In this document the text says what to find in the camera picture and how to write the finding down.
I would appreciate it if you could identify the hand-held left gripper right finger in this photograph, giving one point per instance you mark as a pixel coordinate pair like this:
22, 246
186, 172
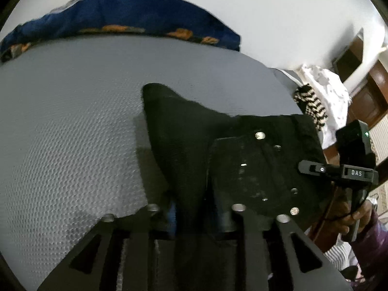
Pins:
227, 222

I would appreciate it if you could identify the blue cloth with orange print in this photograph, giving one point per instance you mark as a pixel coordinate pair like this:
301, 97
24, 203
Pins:
121, 15

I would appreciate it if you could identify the person's right hand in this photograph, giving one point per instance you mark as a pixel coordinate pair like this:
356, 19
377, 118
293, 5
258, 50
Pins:
341, 215

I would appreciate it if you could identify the brown wooden cabinet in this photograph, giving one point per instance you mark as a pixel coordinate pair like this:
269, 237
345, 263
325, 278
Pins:
366, 100

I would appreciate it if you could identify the black pants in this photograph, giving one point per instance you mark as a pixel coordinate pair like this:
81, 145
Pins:
188, 133

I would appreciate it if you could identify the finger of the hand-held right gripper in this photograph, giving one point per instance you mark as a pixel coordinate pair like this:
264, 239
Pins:
318, 168

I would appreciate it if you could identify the person's right forearm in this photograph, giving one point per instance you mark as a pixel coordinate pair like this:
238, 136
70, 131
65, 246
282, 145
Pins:
374, 248

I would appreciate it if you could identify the white striped cloth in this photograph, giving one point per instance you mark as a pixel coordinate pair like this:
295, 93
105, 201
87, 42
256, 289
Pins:
342, 257

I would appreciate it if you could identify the black and beige striped knit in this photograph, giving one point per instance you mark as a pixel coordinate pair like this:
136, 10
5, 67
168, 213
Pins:
313, 106

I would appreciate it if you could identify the white printed cloth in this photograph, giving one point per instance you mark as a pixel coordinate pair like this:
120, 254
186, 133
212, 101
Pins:
330, 91

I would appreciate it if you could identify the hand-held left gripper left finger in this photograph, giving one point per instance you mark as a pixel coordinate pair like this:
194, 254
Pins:
172, 219

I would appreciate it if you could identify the grey textured mat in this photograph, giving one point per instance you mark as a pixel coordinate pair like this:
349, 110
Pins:
75, 112

